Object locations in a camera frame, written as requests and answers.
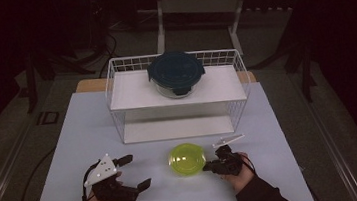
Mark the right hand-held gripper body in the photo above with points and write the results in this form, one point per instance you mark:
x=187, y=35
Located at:
x=228, y=164

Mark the black floor socket box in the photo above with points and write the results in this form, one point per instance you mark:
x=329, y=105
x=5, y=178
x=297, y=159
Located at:
x=48, y=117

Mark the black tripod stand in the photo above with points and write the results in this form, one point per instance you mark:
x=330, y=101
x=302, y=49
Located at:
x=31, y=85
x=305, y=67

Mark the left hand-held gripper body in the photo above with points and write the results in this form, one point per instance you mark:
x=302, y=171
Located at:
x=103, y=170

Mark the person's right hand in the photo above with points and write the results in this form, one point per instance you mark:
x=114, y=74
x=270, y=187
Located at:
x=246, y=178

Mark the pale grey table mat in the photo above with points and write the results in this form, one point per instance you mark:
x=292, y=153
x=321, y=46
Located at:
x=176, y=198

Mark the dark blue lidded round container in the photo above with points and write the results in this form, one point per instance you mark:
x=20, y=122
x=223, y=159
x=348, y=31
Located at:
x=174, y=69

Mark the green round plastic container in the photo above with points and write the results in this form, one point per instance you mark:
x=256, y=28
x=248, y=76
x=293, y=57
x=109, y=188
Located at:
x=186, y=160

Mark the white metal stand frame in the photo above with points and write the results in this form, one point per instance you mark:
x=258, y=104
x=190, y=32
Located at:
x=160, y=32

